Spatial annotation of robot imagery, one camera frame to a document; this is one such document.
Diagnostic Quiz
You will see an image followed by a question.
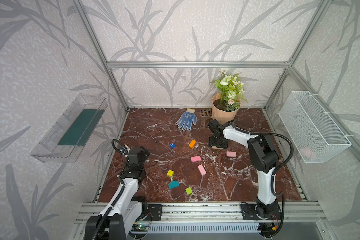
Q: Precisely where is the natural wood block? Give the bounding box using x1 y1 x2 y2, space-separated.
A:
211 146 223 150

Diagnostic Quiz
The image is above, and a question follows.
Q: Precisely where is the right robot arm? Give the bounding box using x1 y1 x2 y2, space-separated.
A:
208 120 294 220

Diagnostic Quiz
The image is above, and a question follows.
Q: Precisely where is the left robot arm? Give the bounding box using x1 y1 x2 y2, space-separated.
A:
84 139 150 240

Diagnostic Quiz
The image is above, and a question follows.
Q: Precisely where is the orange wood block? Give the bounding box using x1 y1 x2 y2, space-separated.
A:
189 140 197 149

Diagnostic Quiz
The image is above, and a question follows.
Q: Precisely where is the pink long block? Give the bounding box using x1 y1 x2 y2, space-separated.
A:
198 165 207 176

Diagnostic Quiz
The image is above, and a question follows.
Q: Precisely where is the yellow cube block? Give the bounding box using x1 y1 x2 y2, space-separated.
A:
167 170 174 178

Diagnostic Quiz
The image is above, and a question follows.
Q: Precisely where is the teal block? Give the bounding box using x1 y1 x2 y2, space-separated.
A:
168 181 180 190

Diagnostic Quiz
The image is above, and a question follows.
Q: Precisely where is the green cube block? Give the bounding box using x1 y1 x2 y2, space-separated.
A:
186 187 193 195

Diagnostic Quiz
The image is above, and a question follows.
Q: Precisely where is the brown slotted plastic scoop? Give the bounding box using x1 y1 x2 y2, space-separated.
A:
200 109 212 127

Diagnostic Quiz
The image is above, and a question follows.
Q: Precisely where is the flower pot with plant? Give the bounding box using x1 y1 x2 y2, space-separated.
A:
212 71 247 125

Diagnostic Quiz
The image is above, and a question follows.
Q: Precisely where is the blue dotted work glove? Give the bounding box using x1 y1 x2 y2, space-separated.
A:
176 108 197 131

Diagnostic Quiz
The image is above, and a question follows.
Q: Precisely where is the green circuit board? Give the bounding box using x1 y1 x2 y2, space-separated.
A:
132 224 150 232

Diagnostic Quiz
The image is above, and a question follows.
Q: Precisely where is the pink object in basket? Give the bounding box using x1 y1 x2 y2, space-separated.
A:
300 147 314 159

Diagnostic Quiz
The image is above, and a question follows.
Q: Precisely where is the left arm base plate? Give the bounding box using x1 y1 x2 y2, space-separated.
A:
144 204 163 221

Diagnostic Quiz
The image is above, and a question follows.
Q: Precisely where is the clear plastic wall shelf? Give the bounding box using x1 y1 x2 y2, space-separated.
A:
31 94 108 163

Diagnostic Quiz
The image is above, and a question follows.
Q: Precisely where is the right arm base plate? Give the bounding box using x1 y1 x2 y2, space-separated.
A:
240 201 283 220

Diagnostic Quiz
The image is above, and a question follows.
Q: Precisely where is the white wire mesh basket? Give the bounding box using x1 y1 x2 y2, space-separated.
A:
279 91 352 164

